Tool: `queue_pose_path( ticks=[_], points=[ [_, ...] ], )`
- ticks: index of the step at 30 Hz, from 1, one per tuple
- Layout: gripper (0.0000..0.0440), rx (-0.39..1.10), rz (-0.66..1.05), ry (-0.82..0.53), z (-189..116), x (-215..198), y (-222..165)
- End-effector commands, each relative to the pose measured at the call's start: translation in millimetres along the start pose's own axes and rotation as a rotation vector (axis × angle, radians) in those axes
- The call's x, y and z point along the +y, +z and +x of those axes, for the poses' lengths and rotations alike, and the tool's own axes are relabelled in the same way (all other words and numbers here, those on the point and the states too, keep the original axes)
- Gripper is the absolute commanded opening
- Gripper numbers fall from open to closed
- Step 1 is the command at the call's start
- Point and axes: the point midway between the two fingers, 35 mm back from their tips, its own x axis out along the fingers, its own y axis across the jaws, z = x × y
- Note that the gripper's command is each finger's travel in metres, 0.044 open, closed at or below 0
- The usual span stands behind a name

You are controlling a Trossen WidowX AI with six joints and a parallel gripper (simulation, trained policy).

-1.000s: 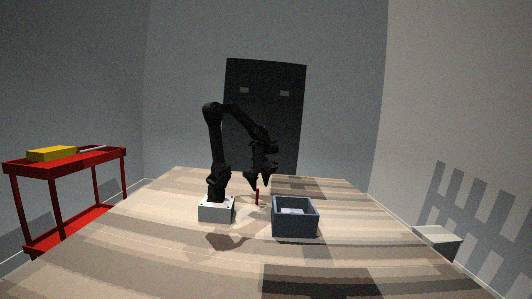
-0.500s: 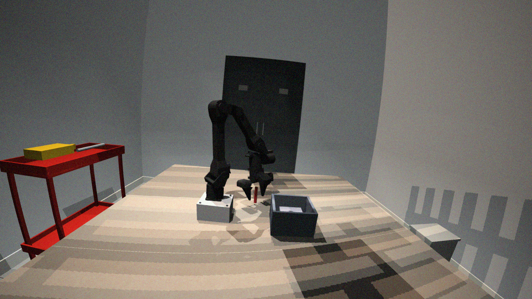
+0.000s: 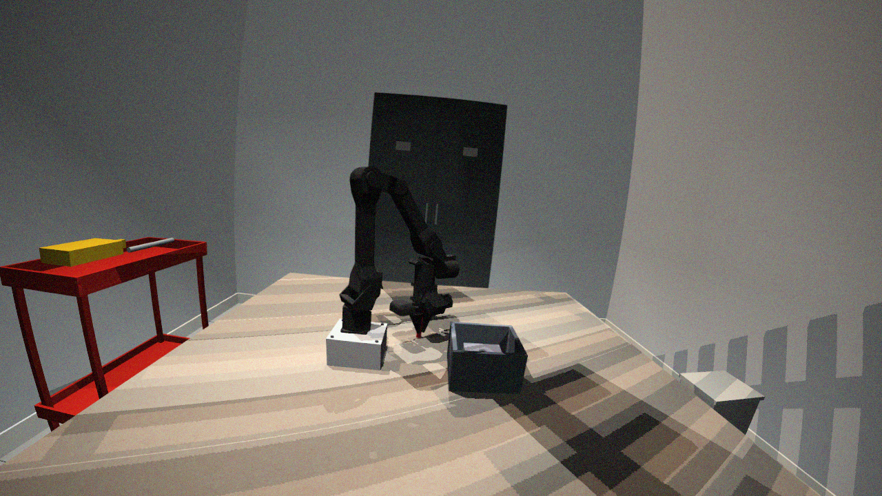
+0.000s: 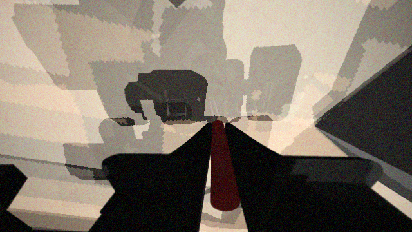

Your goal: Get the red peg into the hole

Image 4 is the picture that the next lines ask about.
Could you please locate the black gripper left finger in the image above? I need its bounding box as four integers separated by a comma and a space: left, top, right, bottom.
102, 123, 212, 232

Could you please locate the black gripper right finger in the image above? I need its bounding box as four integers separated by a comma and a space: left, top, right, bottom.
225, 122, 383, 232

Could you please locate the dark red peg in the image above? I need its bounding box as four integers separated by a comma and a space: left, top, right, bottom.
210, 120, 241, 211

